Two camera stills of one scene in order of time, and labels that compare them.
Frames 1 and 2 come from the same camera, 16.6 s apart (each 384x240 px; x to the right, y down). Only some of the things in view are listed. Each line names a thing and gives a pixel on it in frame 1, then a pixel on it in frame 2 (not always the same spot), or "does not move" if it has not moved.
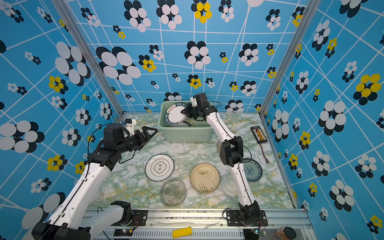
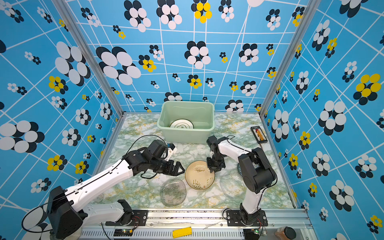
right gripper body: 193,112 -> 215,163
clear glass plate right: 228,186 does not move
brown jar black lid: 285,233 does not move
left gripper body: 136,141 -> 166,167
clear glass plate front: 173,192 does not move
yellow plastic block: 182,232 does not move
